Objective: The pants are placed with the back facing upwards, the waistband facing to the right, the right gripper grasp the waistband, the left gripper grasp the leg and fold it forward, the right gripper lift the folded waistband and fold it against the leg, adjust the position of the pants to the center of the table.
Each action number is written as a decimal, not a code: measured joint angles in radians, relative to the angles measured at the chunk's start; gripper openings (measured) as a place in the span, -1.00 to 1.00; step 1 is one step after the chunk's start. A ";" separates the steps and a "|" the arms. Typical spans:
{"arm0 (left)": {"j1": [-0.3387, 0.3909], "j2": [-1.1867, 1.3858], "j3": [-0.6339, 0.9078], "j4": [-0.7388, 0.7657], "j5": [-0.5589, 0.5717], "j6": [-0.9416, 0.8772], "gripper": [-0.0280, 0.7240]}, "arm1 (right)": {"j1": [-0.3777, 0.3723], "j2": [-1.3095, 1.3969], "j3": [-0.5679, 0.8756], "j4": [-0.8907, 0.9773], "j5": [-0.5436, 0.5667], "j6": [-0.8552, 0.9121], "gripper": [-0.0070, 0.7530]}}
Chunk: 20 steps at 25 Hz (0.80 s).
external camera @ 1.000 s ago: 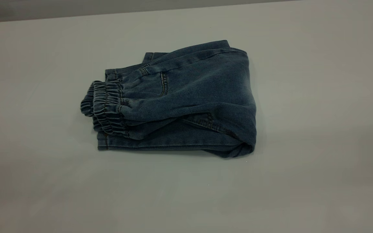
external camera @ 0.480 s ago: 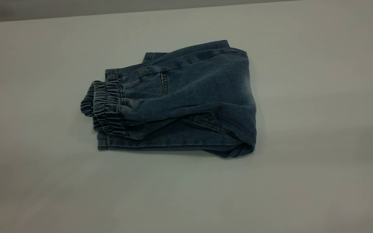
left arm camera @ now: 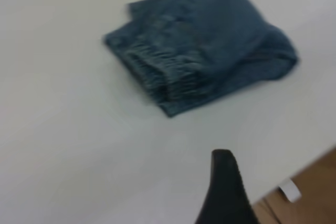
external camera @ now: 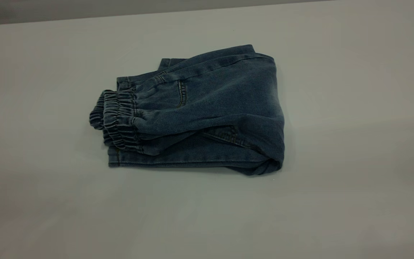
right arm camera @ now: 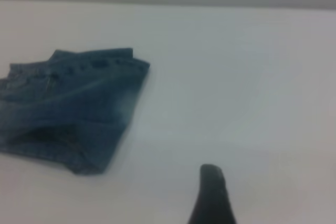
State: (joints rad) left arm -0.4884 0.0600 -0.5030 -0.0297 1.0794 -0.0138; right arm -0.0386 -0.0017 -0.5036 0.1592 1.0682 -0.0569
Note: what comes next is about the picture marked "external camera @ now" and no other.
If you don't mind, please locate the blue denim shorts basketball print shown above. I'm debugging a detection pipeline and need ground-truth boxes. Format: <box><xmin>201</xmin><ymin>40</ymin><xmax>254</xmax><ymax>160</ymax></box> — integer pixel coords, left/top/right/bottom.
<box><xmin>89</xmin><ymin>44</ymin><xmax>285</xmax><ymax>176</ymax></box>

